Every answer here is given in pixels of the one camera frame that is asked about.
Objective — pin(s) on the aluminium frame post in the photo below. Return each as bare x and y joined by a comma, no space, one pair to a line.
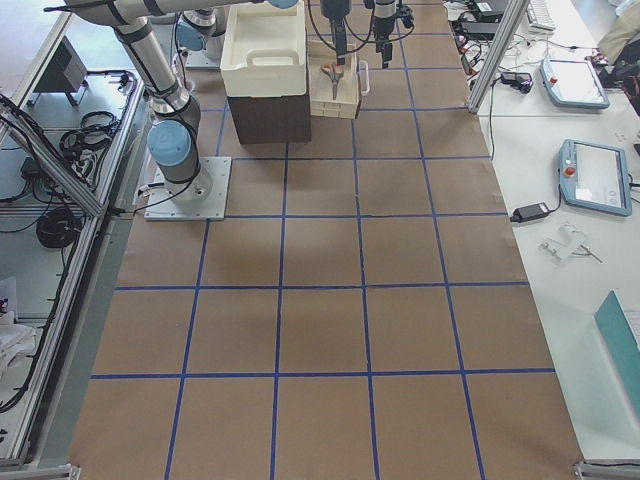
504,34

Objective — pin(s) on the clear acrylic bracket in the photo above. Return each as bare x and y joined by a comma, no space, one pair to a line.
570,242

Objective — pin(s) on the black power adapter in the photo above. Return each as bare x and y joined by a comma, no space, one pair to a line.
531,212

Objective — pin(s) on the lower teach pendant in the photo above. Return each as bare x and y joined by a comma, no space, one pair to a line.
595,177

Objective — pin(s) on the dark brown drawer cabinet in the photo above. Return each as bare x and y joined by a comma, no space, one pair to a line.
267,120

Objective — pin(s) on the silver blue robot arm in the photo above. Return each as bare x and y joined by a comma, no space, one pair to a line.
384,15
172,142

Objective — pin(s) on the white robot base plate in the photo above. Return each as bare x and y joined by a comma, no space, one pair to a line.
205,198

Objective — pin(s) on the teach pendant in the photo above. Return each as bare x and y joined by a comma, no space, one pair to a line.
595,177
573,84

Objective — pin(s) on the grey scissors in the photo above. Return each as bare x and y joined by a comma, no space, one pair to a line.
334,72

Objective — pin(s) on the white plastic tray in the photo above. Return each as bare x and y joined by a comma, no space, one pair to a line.
264,52

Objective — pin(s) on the teal folder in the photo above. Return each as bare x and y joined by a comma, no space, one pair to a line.
622,341

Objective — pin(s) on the upper teach pendant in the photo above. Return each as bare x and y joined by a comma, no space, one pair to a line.
573,84

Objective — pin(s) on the white drawer handle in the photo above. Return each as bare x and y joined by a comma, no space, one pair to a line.
364,78

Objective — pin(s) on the grey electronics box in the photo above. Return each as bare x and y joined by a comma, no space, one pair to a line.
65,73

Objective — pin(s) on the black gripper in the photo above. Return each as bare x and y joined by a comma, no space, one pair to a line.
383,25
334,11

